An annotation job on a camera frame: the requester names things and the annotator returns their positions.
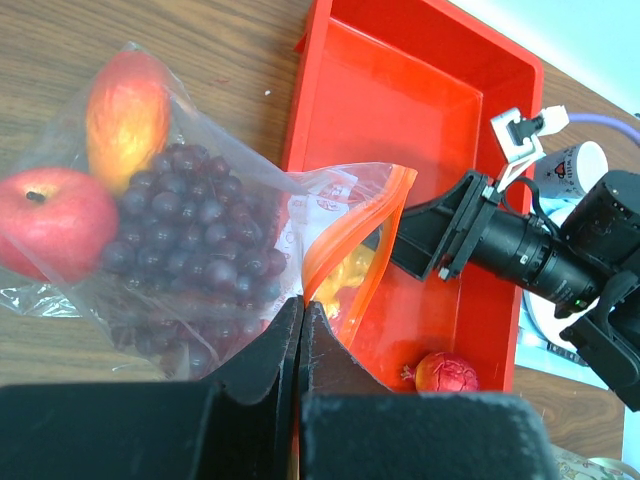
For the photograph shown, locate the red pomegranate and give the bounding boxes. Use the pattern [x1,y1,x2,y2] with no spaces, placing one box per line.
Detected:
[401,352,479,393]

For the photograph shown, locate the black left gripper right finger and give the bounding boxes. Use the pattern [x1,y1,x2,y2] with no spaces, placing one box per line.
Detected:
[298,302,559,479]

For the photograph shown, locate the green inside mug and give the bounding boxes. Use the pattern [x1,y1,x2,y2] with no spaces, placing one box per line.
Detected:
[551,445,639,480]

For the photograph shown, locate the white grey mug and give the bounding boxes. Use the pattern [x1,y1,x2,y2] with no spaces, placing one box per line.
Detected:
[534,141,609,199]

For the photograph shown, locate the yellow orange segments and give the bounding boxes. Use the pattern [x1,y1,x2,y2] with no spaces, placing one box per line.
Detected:
[313,245,375,320]

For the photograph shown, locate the clear zip top bag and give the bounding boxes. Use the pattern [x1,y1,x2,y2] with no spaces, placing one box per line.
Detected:
[1,43,416,380]

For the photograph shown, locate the round blue yellow plate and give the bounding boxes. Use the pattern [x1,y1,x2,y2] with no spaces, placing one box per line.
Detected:
[523,291,572,349]

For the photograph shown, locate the red yellow mango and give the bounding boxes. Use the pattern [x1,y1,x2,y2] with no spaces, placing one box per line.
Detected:
[85,50,171,196]

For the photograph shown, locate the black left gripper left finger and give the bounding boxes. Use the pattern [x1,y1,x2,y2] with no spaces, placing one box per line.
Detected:
[1,297,303,479]

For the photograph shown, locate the dark purple grape bunch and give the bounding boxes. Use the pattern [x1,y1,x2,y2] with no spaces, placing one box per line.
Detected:
[101,143,287,380]

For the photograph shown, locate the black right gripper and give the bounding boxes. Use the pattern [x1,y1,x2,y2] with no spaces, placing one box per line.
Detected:
[391,172,600,313]

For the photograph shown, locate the red apple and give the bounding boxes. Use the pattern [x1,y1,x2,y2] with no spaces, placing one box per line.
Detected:
[1,167,119,284]

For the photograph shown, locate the red plastic tray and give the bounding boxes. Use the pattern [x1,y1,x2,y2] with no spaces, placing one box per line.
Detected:
[282,1,543,391]

